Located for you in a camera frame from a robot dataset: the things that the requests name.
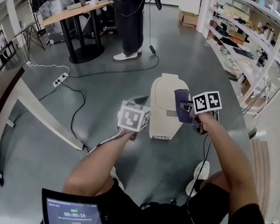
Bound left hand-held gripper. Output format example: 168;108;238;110
116;95;152;142

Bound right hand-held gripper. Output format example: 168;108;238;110
179;91;223;136

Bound beige pedal trash bin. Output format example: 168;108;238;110
149;73;191;140

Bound purple cloth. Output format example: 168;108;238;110
174;89;194;124

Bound person's left forearm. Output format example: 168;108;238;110
62;131;137;197

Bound person's right forearm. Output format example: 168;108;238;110
197;111;259;221

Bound black keyboard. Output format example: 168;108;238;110
233;47;255;59

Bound person's right white sneaker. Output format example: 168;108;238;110
185;161;210;197

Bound person's white sneaker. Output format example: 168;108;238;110
111;166;125;191
185;161;210;197

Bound person's right leg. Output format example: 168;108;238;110
207;171;231;193

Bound white shelving unit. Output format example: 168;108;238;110
198;0;280;119

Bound person's left white sneaker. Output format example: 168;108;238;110
111;166;125;191

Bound cardboard box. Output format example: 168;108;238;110
178;10;199;29

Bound white power strip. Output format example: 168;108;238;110
52;72;70;87

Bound white desk with brown top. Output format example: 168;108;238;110
0;65;84;186

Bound round wooden table black legs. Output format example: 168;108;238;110
41;0;114;64

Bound person's black shorts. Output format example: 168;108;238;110
93;178;266;224

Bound plastic-wrapped machine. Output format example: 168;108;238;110
38;0;75;44

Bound black tablet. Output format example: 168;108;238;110
41;188;103;224

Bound black adapter cable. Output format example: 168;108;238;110
67;0;160;78

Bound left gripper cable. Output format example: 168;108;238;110
87;129;122;154

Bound long-handled broom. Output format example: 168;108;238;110
248;82;273;140

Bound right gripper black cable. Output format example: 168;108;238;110
186;134;213;210

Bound black floor cable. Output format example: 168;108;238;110
38;79;91;154

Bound white power cable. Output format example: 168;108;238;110
25;61;70;76

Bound wire-legged side table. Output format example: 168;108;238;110
14;21;46;58

